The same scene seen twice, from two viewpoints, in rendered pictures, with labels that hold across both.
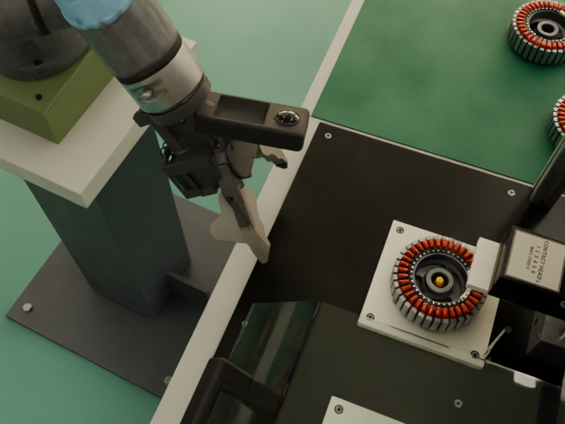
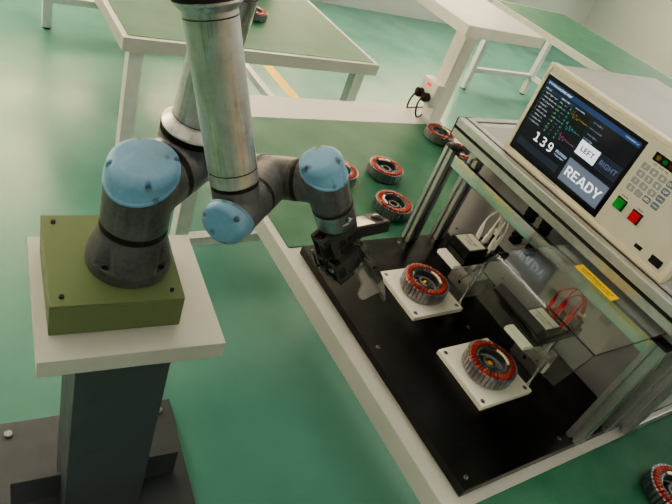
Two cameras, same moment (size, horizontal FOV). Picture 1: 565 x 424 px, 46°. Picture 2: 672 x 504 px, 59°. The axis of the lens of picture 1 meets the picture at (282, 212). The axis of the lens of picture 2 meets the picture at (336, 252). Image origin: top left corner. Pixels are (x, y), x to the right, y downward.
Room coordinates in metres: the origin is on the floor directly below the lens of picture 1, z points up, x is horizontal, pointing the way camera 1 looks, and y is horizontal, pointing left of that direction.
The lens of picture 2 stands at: (0.03, 0.91, 1.59)
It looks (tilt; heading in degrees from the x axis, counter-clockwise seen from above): 36 degrees down; 296
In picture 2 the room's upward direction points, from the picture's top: 22 degrees clockwise
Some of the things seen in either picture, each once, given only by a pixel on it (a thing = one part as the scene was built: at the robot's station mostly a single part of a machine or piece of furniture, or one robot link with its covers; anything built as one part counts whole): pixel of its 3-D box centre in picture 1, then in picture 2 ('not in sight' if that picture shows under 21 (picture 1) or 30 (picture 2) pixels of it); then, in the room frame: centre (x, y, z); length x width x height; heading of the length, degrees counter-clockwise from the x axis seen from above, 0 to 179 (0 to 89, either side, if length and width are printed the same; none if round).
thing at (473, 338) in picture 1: (434, 291); (420, 291); (0.32, -0.19, 0.78); 0.15 x 0.15 x 0.01; 69
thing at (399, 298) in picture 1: (438, 282); (424, 283); (0.32, -0.19, 0.80); 0.11 x 0.11 x 0.04
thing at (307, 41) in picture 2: not in sight; (180, 40); (2.35, -1.19, 0.38); 1.85 x 1.10 x 0.75; 159
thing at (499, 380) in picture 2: not in sight; (489, 364); (0.09, -0.10, 0.80); 0.11 x 0.11 x 0.04
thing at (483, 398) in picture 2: not in sight; (483, 371); (0.09, -0.10, 0.78); 0.15 x 0.15 x 0.01; 69
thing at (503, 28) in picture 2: not in sight; (444, 73); (0.84, -1.01, 0.98); 0.37 x 0.35 x 0.46; 159
